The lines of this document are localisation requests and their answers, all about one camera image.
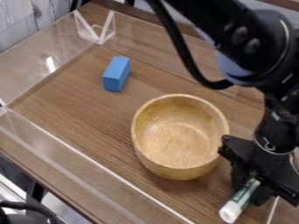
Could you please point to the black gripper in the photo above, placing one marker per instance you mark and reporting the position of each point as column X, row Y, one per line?
column 271, row 169

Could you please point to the green expo marker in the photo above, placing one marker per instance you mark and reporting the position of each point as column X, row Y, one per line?
column 238, row 203

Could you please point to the light wooden bowl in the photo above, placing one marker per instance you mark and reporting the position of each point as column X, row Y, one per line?
column 176, row 131

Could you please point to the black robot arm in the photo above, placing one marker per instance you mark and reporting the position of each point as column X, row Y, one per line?
column 256, row 45

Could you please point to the blue rectangular block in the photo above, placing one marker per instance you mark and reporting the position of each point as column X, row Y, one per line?
column 116, row 73

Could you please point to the clear acrylic tray wall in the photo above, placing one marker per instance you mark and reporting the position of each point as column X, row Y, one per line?
column 68, row 134

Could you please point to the black equipment with cable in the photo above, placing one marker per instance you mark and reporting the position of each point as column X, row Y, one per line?
column 23, row 212

